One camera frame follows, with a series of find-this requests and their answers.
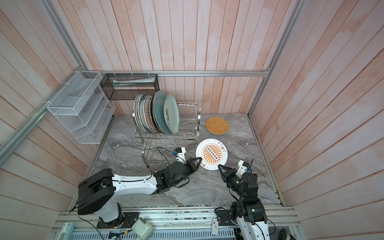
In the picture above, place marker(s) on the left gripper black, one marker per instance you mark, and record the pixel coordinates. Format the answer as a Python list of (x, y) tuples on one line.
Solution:
[(191, 163)]

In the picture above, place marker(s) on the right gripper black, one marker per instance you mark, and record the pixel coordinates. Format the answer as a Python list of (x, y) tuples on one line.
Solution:
[(229, 173)]

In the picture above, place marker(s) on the small orange sunburst plate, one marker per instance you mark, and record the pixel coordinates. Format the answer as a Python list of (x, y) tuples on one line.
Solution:
[(213, 153)]

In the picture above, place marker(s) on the stainless steel dish rack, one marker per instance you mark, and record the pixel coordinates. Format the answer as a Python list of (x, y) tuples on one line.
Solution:
[(187, 136)]

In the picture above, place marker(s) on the light green lotus plate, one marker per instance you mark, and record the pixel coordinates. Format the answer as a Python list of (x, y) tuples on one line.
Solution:
[(171, 114)]

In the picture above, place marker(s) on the black round plate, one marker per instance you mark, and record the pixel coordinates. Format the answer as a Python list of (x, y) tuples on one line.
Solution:
[(153, 118)]

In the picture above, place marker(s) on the grey green plain plate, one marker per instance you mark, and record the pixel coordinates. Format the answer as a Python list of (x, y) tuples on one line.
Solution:
[(158, 105)]

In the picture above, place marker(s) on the large orange sunburst plate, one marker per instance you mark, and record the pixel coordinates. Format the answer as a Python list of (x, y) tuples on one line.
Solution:
[(148, 114)]

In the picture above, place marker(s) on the white plate green text rim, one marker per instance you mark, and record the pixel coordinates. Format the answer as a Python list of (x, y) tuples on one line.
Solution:
[(142, 114)]

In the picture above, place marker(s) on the white plate cloud line pattern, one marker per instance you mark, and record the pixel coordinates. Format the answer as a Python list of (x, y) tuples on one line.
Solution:
[(135, 111)]

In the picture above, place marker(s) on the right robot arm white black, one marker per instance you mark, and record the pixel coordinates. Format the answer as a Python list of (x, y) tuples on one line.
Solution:
[(247, 211)]

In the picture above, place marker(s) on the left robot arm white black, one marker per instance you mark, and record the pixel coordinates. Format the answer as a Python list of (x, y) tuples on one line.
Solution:
[(96, 194)]

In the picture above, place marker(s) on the yellow woven round trivet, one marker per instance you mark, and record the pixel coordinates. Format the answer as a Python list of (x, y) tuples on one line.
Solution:
[(217, 125)]

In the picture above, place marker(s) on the white green box device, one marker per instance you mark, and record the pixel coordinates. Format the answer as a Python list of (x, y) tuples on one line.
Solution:
[(143, 229)]

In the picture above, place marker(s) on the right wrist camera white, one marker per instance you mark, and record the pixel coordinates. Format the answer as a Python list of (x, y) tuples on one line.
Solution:
[(243, 167)]

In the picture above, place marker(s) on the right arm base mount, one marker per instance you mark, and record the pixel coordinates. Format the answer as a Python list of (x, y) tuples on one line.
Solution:
[(225, 217)]

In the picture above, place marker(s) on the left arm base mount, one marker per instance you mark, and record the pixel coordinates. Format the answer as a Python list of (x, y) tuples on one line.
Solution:
[(125, 220)]

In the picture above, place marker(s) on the black mesh wall basket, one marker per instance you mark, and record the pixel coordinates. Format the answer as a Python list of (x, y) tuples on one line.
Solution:
[(128, 86)]

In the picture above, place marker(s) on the white wire mesh shelf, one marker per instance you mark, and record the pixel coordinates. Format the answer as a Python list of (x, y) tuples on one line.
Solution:
[(82, 109)]

